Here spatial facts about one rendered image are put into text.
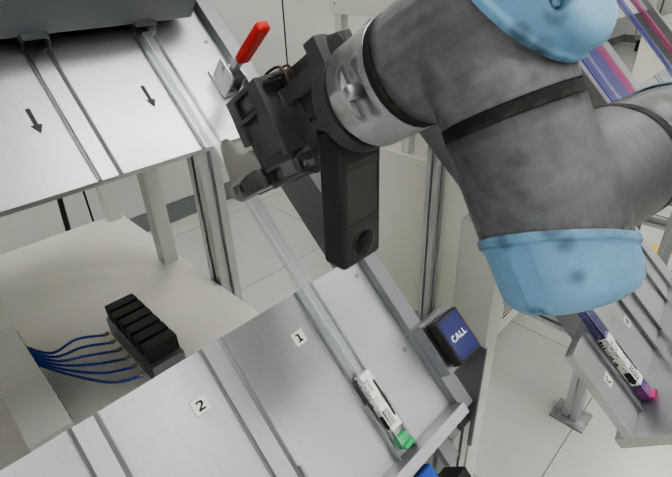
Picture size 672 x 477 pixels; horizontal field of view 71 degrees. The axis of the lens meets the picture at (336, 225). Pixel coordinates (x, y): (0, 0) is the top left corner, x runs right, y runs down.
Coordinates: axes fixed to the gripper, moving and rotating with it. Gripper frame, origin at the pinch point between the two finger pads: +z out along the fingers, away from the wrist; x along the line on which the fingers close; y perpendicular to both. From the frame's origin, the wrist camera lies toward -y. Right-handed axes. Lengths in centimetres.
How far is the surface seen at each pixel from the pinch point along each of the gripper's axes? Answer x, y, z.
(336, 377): 2.0, -19.9, -3.8
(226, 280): -11.2, -11.1, 41.2
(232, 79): -5.1, 12.5, 1.9
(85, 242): 1, 8, 72
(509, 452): -61, -86, 39
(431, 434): -2.6, -28.9, -8.1
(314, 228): -8.0, -6.5, 3.4
